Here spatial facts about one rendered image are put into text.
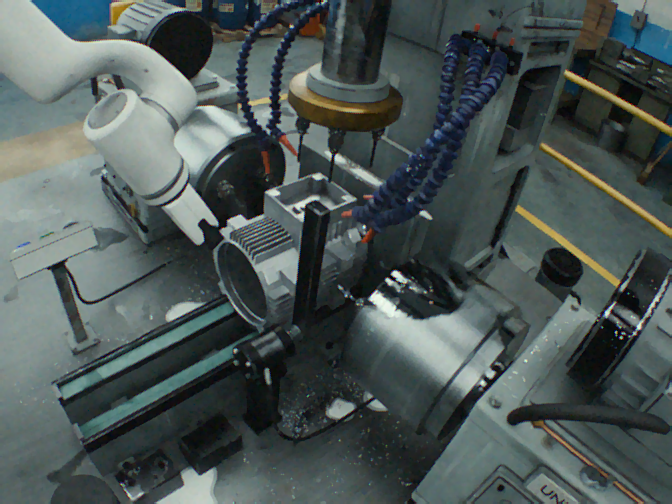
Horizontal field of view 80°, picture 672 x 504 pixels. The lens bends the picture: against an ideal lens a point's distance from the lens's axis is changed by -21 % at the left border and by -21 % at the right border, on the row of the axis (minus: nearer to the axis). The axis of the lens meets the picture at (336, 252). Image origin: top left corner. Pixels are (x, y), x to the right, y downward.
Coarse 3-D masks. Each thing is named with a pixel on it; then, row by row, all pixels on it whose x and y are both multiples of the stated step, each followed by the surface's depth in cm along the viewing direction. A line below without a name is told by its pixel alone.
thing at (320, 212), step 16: (320, 208) 62; (304, 224) 64; (320, 224) 63; (304, 240) 66; (320, 240) 65; (304, 256) 67; (320, 256) 67; (304, 272) 69; (320, 272) 69; (304, 288) 70; (304, 304) 72; (304, 320) 74; (304, 336) 76
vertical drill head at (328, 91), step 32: (352, 0) 61; (384, 0) 61; (352, 32) 64; (384, 32) 66; (320, 64) 75; (352, 64) 67; (288, 96) 73; (320, 96) 69; (352, 96) 68; (384, 96) 71; (352, 128) 69; (384, 128) 78
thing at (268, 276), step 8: (224, 232) 82; (344, 232) 86; (352, 232) 86; (224, 240) 82; (352, 240) 86; (360, 240) 87; (264, 272) 75; (272, 272) 76; (264, 280) 76; (272, 280) 76; (264, 328) 83
